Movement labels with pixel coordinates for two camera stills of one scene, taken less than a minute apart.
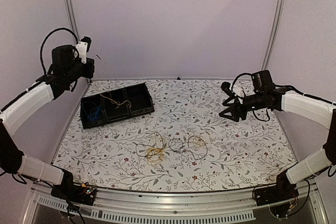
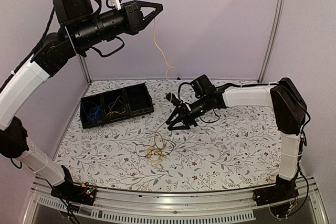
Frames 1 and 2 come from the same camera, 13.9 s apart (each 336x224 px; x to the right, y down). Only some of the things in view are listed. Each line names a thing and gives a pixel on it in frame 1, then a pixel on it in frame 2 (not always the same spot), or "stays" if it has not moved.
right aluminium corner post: (276, 20) stays
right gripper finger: (234, 117) to (185, 127)
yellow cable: (198, 142) to (171, 67)
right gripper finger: (229, 100) to (176, 112)
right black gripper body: (237, 107) to (189, 119)
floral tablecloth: (183, 145) stays
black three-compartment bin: (112, 105) stays
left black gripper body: (87, 73) to (132, 24)
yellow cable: (116, 103) to (117, 106)
